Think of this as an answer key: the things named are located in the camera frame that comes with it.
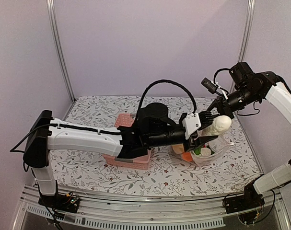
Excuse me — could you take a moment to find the orange tangerine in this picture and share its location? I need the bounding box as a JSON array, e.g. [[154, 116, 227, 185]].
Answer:
[[181, 152, 193, 162]]

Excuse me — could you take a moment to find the yellow peach fruit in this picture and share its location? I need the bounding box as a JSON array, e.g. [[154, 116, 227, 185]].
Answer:
[[172, 144, 185, 154]]

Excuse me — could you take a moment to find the pink plastic basket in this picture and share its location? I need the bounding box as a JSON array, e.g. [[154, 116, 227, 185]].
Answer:
[[103, 114, 151, 170]]

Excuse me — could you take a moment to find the clear zip top bag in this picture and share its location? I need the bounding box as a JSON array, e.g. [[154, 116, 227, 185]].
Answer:
[[170, 134, 234, 166]]

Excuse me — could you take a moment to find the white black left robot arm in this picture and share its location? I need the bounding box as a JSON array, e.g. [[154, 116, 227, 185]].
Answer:
[[20, 103, 217, 208]]

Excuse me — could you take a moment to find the floral patterned table mat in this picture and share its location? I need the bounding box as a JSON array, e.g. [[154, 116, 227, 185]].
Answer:
[[50, 96, 262, 196]]

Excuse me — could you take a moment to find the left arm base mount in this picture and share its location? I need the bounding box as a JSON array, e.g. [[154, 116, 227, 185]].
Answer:
[[38, 191, 81, 214]]

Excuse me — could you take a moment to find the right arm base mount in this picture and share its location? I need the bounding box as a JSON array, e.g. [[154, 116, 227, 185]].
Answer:
[[222, 182, 276, 226]]

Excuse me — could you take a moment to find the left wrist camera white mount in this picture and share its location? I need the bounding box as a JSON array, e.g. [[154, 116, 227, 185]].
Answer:
[[180, 110, 218, 139]]

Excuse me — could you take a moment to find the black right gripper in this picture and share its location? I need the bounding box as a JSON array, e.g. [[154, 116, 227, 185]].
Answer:
[[205, 85, 260, 121]]

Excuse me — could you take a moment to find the white eggplant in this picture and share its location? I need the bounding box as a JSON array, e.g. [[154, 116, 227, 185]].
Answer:
[[199, 147, 211, 157]]

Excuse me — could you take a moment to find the right aluminium frame post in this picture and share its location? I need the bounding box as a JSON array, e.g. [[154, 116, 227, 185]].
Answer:
[[229, 0, 256, 92]]

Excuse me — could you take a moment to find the green leafy vegetable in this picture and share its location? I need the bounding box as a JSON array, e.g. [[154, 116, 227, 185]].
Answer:
[[193, 148, 201, 155]]

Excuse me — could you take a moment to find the left aluminium frame post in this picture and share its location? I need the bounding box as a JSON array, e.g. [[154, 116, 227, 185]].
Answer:
[[46, 0, 75, 103]]

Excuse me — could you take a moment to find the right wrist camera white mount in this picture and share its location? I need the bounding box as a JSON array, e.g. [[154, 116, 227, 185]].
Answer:
[[201, 78, 229, 98]]

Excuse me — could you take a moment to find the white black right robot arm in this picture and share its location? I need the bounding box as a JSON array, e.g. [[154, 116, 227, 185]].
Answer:
[[201, 62, 291, 209]]

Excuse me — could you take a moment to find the pale ridged gourd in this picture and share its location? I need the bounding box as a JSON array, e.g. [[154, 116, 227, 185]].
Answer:
[[201, 115, 232, 136]]

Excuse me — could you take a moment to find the aluminium front rail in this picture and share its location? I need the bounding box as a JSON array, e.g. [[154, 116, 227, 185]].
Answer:
[[13, 184, 291, 230]]

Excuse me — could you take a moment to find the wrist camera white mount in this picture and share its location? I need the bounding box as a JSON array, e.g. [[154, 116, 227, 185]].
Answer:
[[201, 78, 229, 98], [180, 110, 218, 139]]

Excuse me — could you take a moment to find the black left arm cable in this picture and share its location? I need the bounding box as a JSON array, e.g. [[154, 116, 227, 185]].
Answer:
[[138, 80, 198, 115]]

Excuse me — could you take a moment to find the aluminium frame post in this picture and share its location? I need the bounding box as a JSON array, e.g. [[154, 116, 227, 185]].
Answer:
[[46, 0, 75, 103], [229, 0, 256, 92]]

